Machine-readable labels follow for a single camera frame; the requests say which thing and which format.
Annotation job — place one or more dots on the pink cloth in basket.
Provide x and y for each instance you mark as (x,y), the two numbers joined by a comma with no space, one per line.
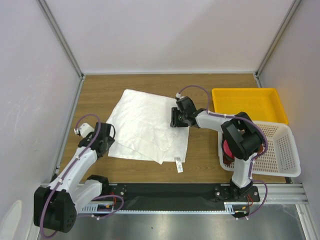
(226,150)

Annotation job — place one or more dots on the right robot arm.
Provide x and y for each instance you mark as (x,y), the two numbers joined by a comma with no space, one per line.
(244,139)

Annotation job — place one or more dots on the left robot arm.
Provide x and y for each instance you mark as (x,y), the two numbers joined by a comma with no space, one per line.
(56,206)

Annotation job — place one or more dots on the brown cloth in basket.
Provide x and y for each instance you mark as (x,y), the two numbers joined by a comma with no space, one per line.
(228,158)

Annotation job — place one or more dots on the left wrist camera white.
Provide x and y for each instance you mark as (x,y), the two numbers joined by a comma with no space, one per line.
(83,130)

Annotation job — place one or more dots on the aluminium frame post right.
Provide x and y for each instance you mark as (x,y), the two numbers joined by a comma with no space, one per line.
(284,24)

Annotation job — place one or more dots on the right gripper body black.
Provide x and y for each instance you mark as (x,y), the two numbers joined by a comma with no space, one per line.
(176,118)

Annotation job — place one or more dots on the aluminium front rail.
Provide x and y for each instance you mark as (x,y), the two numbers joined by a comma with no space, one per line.
(282,192)

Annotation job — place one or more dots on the aluminium frame post left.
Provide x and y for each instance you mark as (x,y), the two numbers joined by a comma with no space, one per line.
(45,8)

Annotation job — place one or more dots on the white towel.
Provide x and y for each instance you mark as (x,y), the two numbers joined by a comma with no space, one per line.
(142,129)

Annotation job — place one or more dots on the white perforated plastic basket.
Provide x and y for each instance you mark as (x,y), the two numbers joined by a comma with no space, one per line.
(281,158)

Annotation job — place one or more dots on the aluminium frame post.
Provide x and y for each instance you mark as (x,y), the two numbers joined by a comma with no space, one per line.
(45,8)
(284,24)

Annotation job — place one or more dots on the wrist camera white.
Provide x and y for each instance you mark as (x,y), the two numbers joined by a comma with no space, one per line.
(178,95)
(83,130)

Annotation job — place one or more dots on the white towel label tag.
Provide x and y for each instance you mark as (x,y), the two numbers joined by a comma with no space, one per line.
(179,164)

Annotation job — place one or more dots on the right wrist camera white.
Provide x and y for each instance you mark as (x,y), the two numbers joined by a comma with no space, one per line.
(178,95)

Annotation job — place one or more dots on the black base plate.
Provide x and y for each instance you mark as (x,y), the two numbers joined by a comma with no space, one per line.
(144,203)

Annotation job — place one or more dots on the yellow plastic tray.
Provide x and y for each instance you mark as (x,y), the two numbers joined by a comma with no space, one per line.
(261,104)

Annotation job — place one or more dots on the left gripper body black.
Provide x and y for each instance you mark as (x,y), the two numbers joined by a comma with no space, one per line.
(110,140)

